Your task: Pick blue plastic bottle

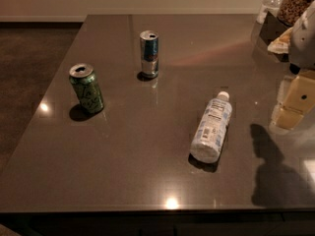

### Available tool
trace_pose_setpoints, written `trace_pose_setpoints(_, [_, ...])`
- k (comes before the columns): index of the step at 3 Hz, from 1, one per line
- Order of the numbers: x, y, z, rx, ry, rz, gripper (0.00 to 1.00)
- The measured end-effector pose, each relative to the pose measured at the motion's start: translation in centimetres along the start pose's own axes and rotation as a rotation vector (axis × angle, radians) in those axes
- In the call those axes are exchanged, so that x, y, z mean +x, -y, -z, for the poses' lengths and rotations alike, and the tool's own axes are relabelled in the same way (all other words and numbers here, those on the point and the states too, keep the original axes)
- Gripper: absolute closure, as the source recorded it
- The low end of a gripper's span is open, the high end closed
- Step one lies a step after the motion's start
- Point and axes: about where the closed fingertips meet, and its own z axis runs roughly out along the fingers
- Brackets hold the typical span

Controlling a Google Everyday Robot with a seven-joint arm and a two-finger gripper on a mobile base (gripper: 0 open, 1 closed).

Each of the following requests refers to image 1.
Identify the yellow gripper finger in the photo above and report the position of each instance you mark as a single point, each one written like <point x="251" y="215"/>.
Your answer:
<point x="296" y="97"/>

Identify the blue labelled plastic bottle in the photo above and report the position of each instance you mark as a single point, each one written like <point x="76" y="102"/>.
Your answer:
<point x="210" y="134"/>

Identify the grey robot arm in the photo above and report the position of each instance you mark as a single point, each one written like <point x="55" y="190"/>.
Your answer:
<point x="301" y="54"/>

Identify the clear plastic water bottle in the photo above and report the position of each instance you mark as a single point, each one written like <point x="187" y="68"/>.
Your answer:
<point x="267" y="6"/>

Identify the white crumpled wrapper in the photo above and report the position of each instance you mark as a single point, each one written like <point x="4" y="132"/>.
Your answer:
<point x="281" y="44"/>

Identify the black box on table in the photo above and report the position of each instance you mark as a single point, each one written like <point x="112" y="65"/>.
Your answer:
<point x="271" y="29"/>

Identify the jar of granola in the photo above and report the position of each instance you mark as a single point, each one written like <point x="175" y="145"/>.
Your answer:
<point x="290" y="10"/>

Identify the blue silver energy drink can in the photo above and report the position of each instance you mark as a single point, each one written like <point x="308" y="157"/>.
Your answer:
<point x="149" y="53"/>

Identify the green soda can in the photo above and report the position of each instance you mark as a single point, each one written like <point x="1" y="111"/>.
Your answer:
<point x="83" y="79"/>

